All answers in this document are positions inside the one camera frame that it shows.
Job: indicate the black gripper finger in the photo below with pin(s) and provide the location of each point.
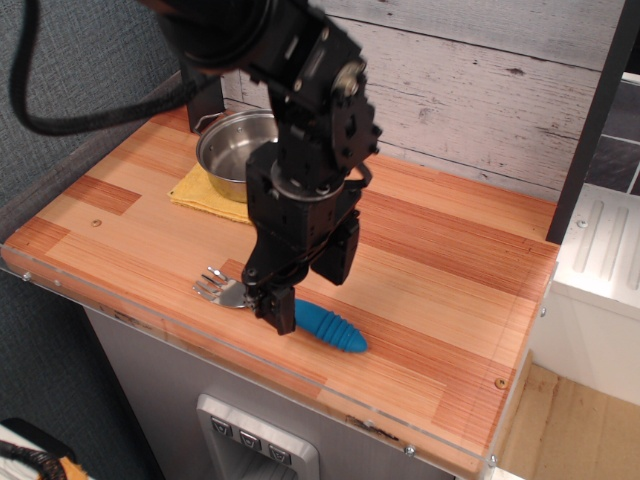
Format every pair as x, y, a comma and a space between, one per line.
335, 260
277, 308

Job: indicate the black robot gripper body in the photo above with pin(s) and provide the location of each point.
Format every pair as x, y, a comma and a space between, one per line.
293, 226

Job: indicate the blue handled metal fork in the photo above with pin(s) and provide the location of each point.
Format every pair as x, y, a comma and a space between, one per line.
327, 326

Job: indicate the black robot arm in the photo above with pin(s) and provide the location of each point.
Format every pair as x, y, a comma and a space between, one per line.
303, 189

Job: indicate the stainless steel pot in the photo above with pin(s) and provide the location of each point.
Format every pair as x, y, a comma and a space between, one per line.
225, 146

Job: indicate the yellow folded cloth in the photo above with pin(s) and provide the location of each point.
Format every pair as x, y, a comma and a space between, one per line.
195, 191

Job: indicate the silver dispenser panel with buttons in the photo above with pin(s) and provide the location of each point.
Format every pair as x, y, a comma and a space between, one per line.
243, 446

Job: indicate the clear acrylic table edge guard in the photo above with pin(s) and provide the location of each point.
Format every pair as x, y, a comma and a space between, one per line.
446, 332

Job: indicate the white ribbed toy sink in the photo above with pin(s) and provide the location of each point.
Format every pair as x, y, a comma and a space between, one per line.
588, 326

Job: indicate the orange and black object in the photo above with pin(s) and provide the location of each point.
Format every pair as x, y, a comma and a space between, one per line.
28, 452

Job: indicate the left dark metal post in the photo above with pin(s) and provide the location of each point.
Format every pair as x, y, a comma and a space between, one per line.
207, 103

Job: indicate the dark metal post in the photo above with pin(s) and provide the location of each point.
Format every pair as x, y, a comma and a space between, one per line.
619, 53
207, 103

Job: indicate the right dark metal post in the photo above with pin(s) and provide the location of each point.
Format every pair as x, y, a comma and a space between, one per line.
619, 53

